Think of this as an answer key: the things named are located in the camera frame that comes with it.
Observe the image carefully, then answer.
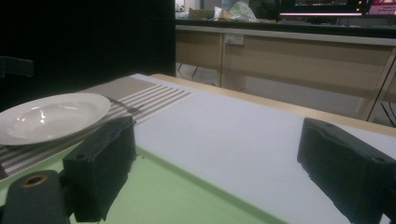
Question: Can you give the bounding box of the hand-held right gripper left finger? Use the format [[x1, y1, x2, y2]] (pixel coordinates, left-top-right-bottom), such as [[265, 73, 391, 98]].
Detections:
[[62, 115, 138, 223]]

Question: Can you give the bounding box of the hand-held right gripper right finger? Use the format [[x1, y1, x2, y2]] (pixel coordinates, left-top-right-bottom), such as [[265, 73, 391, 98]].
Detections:
[[297, 117, 396, 224]]

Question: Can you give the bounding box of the green tray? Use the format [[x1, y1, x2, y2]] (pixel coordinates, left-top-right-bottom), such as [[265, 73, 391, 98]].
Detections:
[[0, 144, 289, 224]]

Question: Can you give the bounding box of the white plate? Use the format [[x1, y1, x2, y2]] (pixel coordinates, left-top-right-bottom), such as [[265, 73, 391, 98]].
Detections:
[[0, 92, 112, 147]]

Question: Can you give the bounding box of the grey striped placemat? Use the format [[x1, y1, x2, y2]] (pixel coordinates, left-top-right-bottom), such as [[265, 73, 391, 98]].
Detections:
[[0, 76, 193, 181]]

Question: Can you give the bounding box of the wooden table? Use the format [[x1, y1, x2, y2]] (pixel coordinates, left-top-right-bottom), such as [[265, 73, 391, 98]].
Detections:
[[149, 73, 396, 138]]

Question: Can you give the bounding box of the white table cover sheet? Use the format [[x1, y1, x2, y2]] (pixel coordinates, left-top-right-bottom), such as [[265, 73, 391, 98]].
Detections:
[[130, 73, 396, 224]]

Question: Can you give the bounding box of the wooden counter cabinet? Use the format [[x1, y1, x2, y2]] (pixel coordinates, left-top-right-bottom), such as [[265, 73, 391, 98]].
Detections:
[[175, 18, 396, 122]]

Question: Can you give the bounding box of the monitor with red screen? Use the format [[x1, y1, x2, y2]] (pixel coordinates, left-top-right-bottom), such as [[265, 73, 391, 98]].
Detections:
[[365, 0, 396, 17]]

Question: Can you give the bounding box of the dark monitor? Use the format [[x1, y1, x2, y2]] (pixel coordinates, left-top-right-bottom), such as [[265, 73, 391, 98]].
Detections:
[[278, 0, 365, 17]]

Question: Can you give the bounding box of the white label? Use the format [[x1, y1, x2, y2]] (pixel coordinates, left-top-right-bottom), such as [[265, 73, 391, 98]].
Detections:
[[224, 33, 245, 46]]

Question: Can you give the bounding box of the cardboard box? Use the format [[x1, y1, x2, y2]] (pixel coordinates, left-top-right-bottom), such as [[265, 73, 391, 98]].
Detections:
[[188, 7, 216, 21]]

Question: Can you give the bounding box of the crumpled plastic bag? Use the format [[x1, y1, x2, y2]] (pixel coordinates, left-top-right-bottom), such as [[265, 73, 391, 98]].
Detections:
[[228, 1, 258, 22]]

